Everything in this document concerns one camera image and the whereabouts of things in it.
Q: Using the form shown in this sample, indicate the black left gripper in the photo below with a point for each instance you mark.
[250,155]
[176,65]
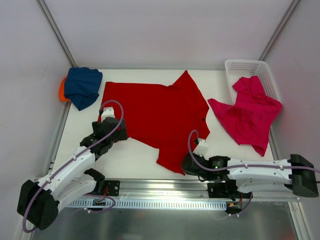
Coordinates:
[120,131]

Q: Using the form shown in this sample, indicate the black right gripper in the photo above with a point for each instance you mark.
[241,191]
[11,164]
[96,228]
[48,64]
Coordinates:
[188,164]

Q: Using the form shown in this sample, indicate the red t shirt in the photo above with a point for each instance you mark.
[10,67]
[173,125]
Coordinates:
[161,116]

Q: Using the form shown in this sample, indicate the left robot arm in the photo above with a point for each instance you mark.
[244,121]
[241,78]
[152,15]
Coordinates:
[41,201]

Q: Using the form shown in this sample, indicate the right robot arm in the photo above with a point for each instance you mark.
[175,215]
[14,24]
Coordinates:
[234,178]

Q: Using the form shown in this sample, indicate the blue t shirt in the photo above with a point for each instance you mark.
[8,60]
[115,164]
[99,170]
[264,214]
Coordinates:
[82,86]

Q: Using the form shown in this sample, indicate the orange t shirt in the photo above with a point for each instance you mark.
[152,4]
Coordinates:
[61,92]

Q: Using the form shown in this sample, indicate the pink t shirt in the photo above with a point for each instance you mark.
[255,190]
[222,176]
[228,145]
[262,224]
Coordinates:
[248,121]

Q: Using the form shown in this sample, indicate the white perforated plastic basket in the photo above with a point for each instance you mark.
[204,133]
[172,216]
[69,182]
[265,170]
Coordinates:
[237,68]

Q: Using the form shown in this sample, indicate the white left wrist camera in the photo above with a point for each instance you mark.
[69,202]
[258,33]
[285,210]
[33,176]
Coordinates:
[107,115]

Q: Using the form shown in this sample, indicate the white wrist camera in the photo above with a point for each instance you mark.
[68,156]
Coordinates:
[107,115]
[201,148]

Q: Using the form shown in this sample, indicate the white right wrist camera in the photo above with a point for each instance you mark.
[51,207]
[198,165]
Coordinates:
[201,148]

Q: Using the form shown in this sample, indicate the white slotted cable duct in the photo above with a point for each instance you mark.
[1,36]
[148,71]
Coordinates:
[159,204]

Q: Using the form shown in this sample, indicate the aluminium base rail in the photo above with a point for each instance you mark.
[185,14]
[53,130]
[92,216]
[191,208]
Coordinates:
[189,189]

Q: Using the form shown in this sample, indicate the left aluminium corner post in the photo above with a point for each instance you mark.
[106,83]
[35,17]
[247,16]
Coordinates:
[56,31]

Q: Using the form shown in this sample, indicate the aluminium corner post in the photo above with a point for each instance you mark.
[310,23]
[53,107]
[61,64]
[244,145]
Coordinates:
[293,6]
[56,31]

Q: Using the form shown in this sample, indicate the right aluminium corner post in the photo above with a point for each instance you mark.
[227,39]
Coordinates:
[293,6]

